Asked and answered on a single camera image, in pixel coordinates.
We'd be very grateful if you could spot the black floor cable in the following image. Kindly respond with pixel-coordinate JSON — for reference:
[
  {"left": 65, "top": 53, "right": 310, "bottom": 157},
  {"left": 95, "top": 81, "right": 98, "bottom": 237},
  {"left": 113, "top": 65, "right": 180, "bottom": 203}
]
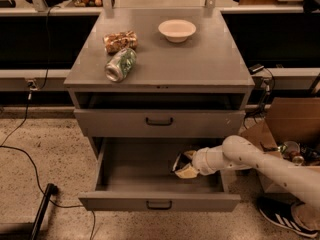
[{"left": 0, "top": 5, "right": 97, "bottom": 240}]

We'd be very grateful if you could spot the black metal floor bar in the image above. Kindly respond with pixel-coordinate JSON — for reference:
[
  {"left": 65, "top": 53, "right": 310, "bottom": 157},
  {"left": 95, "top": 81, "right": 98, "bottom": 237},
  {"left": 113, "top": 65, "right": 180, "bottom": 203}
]
[{"left": 28, "top": 183, "right": 58, "bottom": 240}]

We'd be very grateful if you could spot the white bowl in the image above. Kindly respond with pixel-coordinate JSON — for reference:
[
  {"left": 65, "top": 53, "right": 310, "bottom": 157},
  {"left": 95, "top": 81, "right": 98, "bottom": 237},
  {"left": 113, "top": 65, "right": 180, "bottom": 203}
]
[{"left": 158, "top": 19, "right": 196, "bottom": 43}]

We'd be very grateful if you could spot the green soda can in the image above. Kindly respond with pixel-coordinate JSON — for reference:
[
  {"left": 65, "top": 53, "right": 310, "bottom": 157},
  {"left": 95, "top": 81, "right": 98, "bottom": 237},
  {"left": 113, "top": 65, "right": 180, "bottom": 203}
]
[{"left": 105, "top": 48, "right": 137, "bottom": 82}]

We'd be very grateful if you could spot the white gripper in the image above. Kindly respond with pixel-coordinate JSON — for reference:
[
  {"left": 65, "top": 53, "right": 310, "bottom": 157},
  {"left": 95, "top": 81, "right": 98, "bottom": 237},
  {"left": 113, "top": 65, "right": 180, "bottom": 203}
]
[{"left": 175, "top": 148, "right": 216, "bottom": 179}]

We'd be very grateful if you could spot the black white sneaker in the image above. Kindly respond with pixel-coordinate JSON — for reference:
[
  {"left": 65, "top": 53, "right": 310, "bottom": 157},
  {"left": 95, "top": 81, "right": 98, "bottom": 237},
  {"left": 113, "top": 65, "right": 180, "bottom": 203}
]
[{"left": 257, "top": 197, "right": 319, "bottom": 238}]

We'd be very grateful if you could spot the cardboard box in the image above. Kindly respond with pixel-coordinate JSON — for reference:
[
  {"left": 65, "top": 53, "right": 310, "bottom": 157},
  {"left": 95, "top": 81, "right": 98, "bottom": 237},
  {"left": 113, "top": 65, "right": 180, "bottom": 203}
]
[{"left": 241, "top": 98, "right": 320, "bottom": 193}]

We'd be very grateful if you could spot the grey drawer cabinet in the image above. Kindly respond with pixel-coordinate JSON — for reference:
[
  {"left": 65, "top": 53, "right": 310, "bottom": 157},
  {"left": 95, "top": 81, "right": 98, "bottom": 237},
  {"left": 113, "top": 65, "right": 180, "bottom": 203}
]
[{"left": 65, "top": 8, "right": 254, "bottom": 152}]

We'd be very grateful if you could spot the closed grey upper drawer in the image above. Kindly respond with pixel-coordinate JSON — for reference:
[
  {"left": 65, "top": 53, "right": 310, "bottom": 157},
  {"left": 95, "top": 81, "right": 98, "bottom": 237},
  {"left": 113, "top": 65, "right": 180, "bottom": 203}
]
[{"left": 74, "top": 109, "right": 244, "bottom": 138}]

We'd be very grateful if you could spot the can in cardboard box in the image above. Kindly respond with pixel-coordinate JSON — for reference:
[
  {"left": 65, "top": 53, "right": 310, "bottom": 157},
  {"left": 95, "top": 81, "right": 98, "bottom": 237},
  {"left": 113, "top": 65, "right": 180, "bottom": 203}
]
[{"left": 291, "top": 152, "right": 305, "bottom": 166}]

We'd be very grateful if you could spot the brown snack bag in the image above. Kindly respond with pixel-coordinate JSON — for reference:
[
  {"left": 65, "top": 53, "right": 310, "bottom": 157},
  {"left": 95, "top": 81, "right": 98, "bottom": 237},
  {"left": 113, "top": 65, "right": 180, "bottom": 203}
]
[{"left": 103, "top": 30, "right": 138, "bottom": 54}]

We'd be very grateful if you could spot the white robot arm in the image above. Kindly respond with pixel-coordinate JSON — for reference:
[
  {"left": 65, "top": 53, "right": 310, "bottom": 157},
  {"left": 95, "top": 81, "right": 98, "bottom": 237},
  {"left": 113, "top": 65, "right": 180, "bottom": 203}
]
[{"left": 172, "top": 135, "right": 320, "bottom": 209}]

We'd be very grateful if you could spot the small black device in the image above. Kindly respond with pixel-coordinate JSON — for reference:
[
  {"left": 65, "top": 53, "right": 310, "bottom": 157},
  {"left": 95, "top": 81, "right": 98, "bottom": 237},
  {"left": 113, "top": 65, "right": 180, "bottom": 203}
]
[{"left": 248, "top": 64, "right": 264, "bottom": 75}]

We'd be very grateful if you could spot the open grey lower drawer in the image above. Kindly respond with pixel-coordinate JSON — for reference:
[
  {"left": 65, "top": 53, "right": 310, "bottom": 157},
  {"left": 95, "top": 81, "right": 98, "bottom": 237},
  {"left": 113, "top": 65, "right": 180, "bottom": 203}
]
[{"left": 78, "top": 137, "right": 240, "bottom": 212}]

